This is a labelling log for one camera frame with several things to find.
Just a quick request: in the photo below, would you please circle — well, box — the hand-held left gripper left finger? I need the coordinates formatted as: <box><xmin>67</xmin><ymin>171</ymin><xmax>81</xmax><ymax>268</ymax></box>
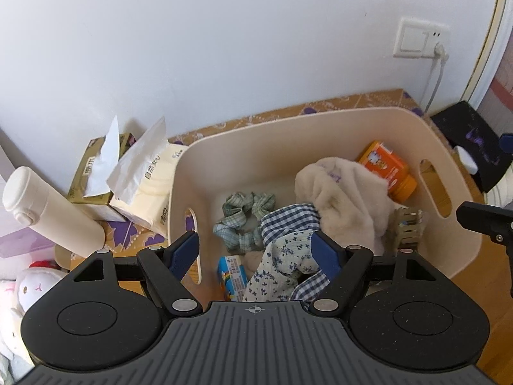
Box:
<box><xmin>66</xmin><ymin>230</ymin><xmax>202</xmax><ymax>317</ymax></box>

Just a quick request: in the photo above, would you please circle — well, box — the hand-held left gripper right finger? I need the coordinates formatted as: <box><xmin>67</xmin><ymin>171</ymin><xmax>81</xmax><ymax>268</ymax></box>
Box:
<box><xmin>308</xmin><ymin>230</ymin><xmax>447</xmax><ymax>317</ymax></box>

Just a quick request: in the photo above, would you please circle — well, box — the beige fleece cloth purple embroidery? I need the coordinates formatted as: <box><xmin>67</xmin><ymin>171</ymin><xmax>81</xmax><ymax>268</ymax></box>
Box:
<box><xmin>294</xmin><ymin>157</ymin><xmax>398</xmax><ymax>258</ymax></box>

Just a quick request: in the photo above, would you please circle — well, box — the blue gingham cloth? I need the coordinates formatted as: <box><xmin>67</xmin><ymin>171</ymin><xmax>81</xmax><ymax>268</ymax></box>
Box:
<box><xmin>260</xmin><ymin>203</ymin><xmax>334</xmax><ymax>302</ymax></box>

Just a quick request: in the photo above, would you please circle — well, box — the blue tissue packet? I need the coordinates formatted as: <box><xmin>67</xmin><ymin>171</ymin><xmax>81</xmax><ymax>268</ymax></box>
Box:
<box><xmin>217</xmin><ymin>254</ymin><xmax>248</xmax><ymax>302</ymax></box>

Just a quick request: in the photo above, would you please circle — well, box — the green scrunchie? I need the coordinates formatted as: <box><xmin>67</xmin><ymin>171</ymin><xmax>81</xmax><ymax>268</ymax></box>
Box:
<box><xmin>212</xmin><ymin>191</ymin><xmax>277</xmax><ymax>254</ymax></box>

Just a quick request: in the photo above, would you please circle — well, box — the large beige fleece cloth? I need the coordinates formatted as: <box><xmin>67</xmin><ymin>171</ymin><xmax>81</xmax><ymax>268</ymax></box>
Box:
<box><xmin>244</xmin><ymin>250</ymin><xmax>266</xmax><ymax>280</ymax></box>

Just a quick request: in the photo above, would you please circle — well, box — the beige hair claw clip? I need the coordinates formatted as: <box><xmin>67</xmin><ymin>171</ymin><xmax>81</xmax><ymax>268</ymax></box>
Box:
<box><xmin>392</xmin><ymin>206</ymin><xmax>426</xmax><ymax>250</ymax></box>

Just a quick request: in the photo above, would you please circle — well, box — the orange bottle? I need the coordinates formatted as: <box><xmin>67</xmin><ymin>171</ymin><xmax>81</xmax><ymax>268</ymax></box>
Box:
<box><xmin>357</xmin><ymin>140</ymin><xmax>418</xmax><ymax>204</ymax></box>

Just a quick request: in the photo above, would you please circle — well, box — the beige plastic storage bin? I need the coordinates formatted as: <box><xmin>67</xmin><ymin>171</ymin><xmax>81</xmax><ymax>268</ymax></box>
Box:
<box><xmin>170</xmin><ymin>106</ymin><xmax>482</xmax><ymax>302</ymax></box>

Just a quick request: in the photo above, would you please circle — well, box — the white ribbed roll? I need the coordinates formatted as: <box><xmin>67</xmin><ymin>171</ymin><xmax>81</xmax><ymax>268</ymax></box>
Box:
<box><xmin>486</xmin><ymin>176</ymin><xmax>513</xmax><ymax>211</ymax></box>

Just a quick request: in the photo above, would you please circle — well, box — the black mouse pad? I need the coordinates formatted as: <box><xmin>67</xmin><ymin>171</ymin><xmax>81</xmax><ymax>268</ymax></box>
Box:
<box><xmin>430</xmin><ymin>100</ymin><xmax>510</xmax><ymax>194</ymax></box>

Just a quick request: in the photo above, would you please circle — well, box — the white mouse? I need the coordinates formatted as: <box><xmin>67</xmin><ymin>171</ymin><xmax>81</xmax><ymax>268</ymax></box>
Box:
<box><xmin>455</xmin><ymin>146</ymin><xmax>480</xmax><ymax>175</ymax></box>

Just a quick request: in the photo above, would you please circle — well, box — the white tissue pack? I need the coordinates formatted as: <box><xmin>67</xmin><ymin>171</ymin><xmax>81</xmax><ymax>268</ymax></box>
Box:
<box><xmin>106</xmin><ymin>116</ymin><xmax>189</xmax><ymax>236</ymax></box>

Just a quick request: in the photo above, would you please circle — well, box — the wooden desk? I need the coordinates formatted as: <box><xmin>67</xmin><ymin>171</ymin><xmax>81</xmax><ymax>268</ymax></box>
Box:
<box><xmin>54</xmin><ymin>136</ymin><xmax>513</xmax><ymax>385</ymax></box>

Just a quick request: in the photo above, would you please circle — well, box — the white thermos bottle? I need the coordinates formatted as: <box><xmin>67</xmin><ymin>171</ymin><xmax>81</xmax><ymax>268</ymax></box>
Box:
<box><xmin>2</xmin><ymin>167</ymin><xmax>106</xmax><ymax>258</ymax></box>

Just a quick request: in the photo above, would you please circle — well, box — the white plush doll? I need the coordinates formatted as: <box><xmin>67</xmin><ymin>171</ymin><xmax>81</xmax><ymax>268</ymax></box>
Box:
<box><xmin>0</xmin><ymin>260</ymin><xmax>70</xmax><ymax>370</ymax></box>

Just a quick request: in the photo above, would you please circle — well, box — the purple box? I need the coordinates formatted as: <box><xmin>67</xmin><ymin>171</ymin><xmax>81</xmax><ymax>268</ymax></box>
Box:
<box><xmin>0</xmin><ymin>128</ymin><xmax>59</xmax><ymax>258</ymax></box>

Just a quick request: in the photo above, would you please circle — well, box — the white plug cable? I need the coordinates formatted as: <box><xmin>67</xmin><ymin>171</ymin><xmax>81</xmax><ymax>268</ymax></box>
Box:
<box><xmin>422</xmin><ymin>42</ymin><xmax>450</xmax><ymax>114</ymax></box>

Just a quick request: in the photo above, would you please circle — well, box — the white wall socket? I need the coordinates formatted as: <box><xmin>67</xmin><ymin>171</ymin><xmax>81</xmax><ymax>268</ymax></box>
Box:
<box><xmin>393</xmin><ymin>18</ymin><xmax>450</xmax><ymax>62</ymax></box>

